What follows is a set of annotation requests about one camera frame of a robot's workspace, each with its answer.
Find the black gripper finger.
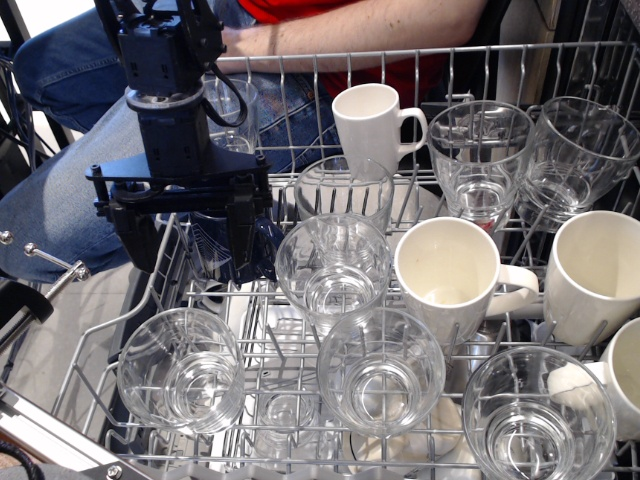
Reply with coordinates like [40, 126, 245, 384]
[110, 206, 161, 273]
[226, 185, 259, 283]

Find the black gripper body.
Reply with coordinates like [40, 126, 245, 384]
[85, 147, 273, 220]

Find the glass cup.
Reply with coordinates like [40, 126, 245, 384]
[117, 307, 245, 435]
[428, 101, 534, 234]
[515, 96, 639, 232]
[275, 214, 392, 336]
[462, 346, 616, 479]
[317, 307, 445, 438]
[294, 155, 395, 233]

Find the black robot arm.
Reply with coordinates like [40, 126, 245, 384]
[86, 1, 273, 283]

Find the person forearm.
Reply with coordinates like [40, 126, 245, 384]
[218, 1, 486, 74]

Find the back left tall glass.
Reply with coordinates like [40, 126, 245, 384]
[204, 76, 258, 154]

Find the small lower glass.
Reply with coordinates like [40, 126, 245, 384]
[255, 392, 318, 457]

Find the dark blue mug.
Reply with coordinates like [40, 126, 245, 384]
[189, 212, 284, 285]

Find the person in jeans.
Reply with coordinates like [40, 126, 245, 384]
[0, 0, 489, 284]

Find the small white mug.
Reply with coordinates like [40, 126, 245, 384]
[332, 83, 428, 180]

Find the large cream mug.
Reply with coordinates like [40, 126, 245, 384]
[394, 217, 539, 347]

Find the right white mug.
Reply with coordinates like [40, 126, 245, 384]
[543, 211, 639, 346]

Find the white mug at edge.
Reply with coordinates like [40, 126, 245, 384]
[547, 316, 640, 442]

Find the metal clamp with black handle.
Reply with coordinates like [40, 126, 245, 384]
[1, 243, 91, 353]

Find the grey wire dishwasher rack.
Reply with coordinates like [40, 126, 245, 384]
[53, 40, 639, 479]

